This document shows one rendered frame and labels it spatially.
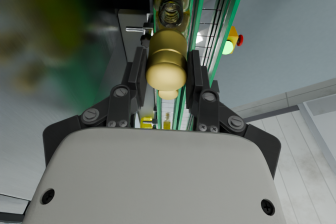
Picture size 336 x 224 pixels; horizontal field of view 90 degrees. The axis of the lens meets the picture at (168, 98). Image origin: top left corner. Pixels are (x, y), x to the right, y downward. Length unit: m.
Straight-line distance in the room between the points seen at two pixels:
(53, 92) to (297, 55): 1.10
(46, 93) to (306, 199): 2.68
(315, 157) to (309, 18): 2.06
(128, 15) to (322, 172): 2.64
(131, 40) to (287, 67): 0.91
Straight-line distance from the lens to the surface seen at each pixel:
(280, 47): 1.07
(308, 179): 2.75
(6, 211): 0.25
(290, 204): 2.71
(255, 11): 0.90
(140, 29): 0.44
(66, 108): 0.23
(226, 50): 0.62
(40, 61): 0.20
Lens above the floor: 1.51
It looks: 38 degrees down
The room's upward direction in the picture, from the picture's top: 177 degrees counter-clockwise
